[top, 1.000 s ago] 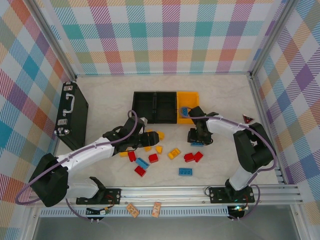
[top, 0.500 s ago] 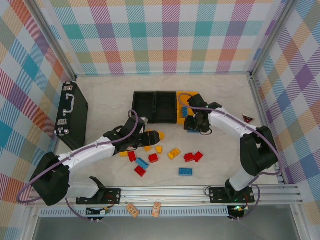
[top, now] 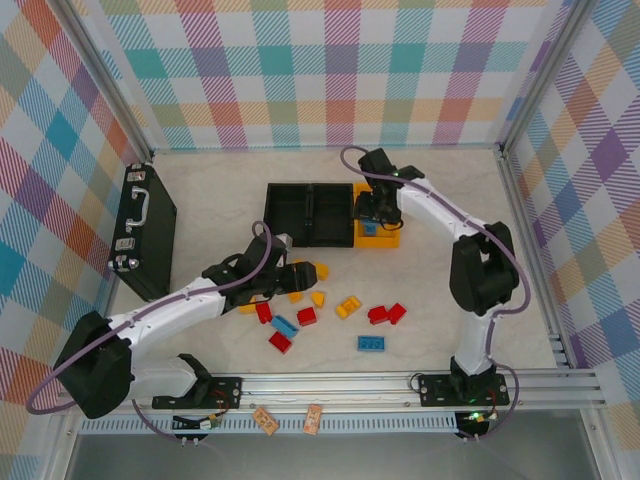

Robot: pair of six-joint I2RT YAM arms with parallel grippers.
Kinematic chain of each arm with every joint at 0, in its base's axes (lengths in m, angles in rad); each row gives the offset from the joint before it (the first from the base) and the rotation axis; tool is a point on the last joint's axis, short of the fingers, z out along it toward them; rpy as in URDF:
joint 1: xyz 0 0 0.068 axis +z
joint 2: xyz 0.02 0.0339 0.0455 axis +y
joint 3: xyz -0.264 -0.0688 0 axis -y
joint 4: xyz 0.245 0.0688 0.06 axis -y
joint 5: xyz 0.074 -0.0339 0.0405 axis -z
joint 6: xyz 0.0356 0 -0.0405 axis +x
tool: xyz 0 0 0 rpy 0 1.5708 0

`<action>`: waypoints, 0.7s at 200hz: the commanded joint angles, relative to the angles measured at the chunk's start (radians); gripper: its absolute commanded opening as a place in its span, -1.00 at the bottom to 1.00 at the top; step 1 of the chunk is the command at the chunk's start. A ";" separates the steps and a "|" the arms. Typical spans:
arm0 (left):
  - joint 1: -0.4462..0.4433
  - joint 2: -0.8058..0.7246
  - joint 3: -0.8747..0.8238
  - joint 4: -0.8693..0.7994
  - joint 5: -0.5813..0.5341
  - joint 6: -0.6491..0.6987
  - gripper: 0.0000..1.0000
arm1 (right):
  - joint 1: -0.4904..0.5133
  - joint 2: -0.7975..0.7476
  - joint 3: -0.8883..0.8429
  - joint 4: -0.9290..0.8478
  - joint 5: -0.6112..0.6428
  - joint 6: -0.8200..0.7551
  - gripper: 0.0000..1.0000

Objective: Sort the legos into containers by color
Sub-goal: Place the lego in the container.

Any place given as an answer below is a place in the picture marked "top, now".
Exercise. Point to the orange paper tag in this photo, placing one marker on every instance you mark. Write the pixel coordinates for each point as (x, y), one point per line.
(265, 420)
(313, 419)

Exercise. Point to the aluminium side rail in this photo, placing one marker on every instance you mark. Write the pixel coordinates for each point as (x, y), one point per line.
(533, 250)

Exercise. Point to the yellow lego brick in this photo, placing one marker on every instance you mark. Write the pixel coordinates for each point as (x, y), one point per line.
(318, 299)
(348, 307)
(248, 309)
(295, 297)
(323, 272)

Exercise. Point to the yellow plastic container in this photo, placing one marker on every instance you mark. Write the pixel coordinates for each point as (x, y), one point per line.
(385, 241)

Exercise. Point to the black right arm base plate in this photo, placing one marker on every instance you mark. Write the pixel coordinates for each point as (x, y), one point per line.
(435, 390)

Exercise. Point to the blue lego brick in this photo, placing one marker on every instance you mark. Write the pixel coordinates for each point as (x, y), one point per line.
(285, 326)
(371, 344)
(369, 229)

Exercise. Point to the black power connector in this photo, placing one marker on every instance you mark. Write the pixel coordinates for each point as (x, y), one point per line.
(475, 418)
(200, 423)

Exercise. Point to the aluminium frame post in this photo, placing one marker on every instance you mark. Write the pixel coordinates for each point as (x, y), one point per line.
(107, 75)
(542, 75)

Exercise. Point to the aluminium mounting rail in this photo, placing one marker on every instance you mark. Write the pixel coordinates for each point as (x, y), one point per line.
(325, 386)

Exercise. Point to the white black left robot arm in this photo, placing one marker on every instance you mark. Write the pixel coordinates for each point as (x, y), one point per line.
(165, 310)

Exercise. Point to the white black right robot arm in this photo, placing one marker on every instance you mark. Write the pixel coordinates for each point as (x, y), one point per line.
(482, 270)

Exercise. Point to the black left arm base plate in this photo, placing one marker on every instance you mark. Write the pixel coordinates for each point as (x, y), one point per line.
(227, 390)

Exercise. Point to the grey metal panel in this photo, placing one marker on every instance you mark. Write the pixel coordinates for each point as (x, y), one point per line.
(325, 460)

